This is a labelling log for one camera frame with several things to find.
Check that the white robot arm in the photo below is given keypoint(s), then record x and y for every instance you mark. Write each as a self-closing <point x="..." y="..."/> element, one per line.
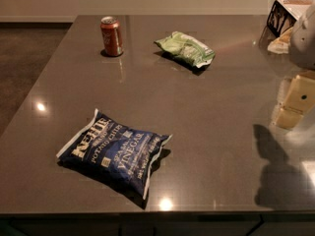
<point x="302" y="41"/>

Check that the black wire basket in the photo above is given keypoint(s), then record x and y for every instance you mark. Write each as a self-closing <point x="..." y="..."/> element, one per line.
<point x="279" y="19"/>

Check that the green chip bag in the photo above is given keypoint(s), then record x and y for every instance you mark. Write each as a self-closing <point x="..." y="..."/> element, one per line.
<point x="186" y="48"/>

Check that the blue Kettle chip bag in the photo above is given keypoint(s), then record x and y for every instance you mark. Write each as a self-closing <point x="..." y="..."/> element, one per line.
<point x="115" y="151"/>

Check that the red soda can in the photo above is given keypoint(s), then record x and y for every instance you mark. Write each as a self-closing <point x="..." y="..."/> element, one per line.
<point x="112" y="40"/>

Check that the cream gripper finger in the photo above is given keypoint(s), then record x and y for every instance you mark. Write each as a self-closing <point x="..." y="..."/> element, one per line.
<point x="296" y="98"/>

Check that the white paper sheet on basket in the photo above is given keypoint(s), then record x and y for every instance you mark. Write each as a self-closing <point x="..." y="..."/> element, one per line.
<point x="296" y="7"/>

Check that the cream packet beside basket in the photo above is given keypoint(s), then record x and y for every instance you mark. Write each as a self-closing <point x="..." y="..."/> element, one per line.
<point x="281" y="44"/>

